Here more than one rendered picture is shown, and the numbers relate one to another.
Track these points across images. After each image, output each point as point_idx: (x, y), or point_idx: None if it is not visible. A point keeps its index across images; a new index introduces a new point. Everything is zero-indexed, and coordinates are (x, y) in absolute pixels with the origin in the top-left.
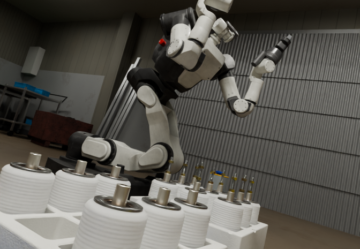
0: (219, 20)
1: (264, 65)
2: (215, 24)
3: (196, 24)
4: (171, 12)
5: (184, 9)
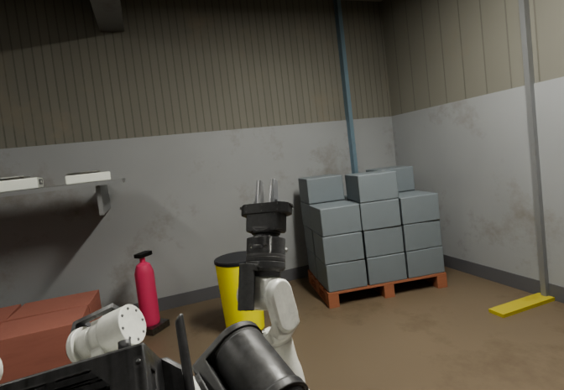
0: (133, 312)
1: (2, 370)
2: (134, 330)
3: (296, 355)
4: (281, 359)
5: (263, 335)
